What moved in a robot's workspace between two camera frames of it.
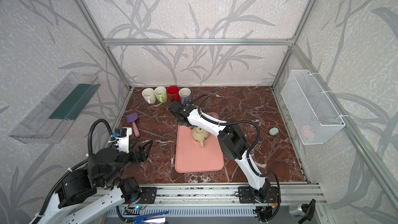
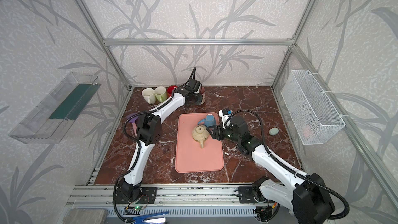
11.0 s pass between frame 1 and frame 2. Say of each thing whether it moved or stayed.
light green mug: stayed
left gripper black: moved
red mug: stayed
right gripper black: moved
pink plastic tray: stayed
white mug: stayed
